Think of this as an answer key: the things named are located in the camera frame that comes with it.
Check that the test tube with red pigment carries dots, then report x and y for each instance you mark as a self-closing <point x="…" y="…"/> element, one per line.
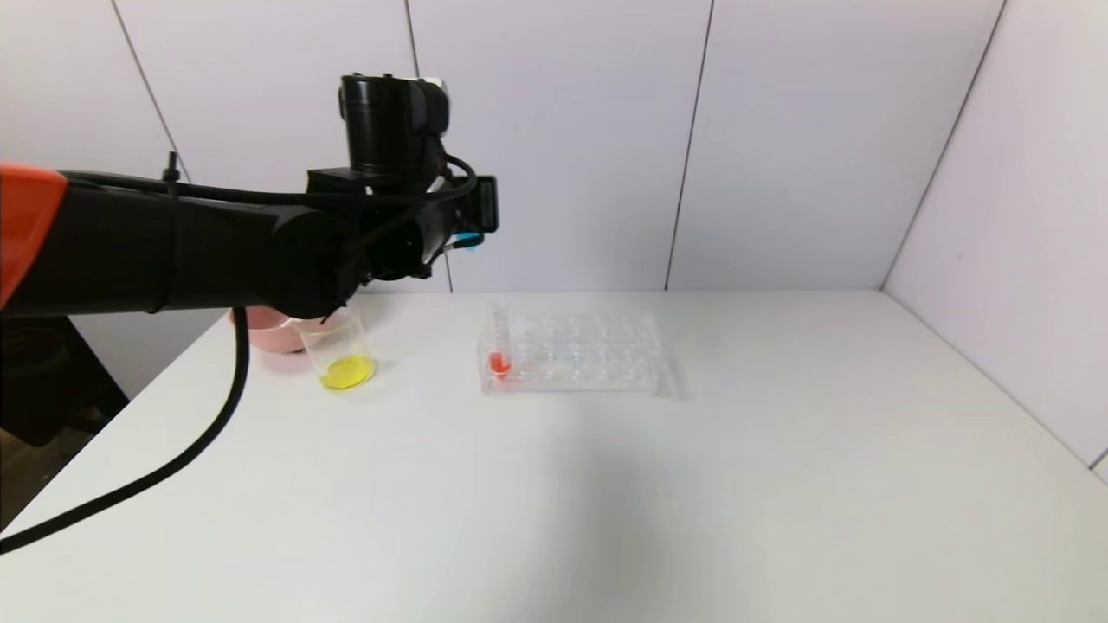
<point x="499" y="363"/>

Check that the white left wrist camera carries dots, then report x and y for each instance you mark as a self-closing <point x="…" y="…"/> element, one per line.
<point x="435" y="84"/>

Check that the pink plastic bowl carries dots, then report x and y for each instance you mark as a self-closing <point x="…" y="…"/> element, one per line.
<point x="264" y="333"/>

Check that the clear acrylic test tube rack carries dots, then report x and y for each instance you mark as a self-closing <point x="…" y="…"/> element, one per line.
<point x="580" y="359"/>

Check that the clear glass beaker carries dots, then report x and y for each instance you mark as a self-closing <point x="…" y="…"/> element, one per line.
<point x="346" y="368"/>

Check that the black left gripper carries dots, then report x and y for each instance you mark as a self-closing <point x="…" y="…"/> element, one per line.
<point x="486" y="204"/>

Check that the test tube with blue pigment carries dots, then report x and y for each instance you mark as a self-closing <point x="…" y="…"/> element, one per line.
<point x="468" y="239"/>

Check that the dark cabinet beside table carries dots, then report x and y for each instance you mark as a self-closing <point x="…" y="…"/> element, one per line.
<point x="39" y="381"/>

